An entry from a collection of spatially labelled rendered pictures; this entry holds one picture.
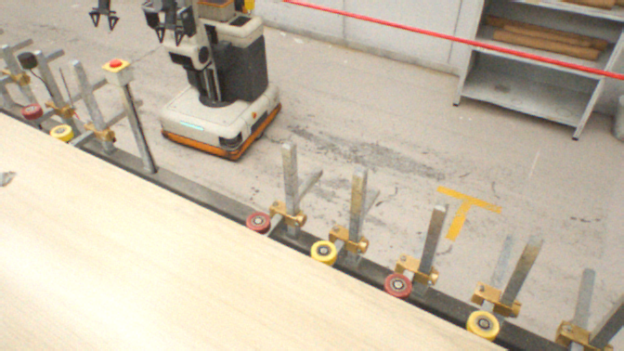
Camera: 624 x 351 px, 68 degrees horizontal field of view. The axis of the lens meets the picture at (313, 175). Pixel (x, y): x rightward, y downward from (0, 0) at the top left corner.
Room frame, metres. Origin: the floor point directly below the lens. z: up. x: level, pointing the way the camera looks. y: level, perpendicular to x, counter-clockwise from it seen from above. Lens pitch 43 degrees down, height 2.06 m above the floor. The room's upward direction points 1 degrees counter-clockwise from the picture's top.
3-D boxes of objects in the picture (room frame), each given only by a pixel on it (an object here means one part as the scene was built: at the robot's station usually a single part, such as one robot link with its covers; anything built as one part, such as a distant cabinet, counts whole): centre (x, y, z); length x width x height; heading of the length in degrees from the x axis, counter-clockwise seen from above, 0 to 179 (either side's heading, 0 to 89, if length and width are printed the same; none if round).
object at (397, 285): (0.76, -0.24, 0.85); 0.08 x 0.08 x 0.11
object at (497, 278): (0.80, -0.56, 0.82); 0.43 x 0.03 x 0.04; 149
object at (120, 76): (1.50, 0.71, 1.18); 0.07 x 0.07 x 0.08; 59
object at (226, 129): (2.72, 0.65, 0.16); 0.67 x 0.64 x 0.25; 154
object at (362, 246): (1.00, -0.12, 0.81); 0.14 x 0.06 x 0.05; 59
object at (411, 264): (0.88, -0.33, 0.81); 0.14 x 0.06 x 0.05; 59
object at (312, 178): (1.18, 0.09, 0.80); 0.43 x 0.03 x 0.04; 149
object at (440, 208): (0.86, -0.35, 0.89); 0.04 x 0.04 x 0.48; 59
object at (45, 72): (1.76, 1.15, 0.91); 0.04 x 0.04 x 0.48; 59
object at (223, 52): (2.54, 0.67, 0.68); 0.28 x 0.27 x 0.25; 64
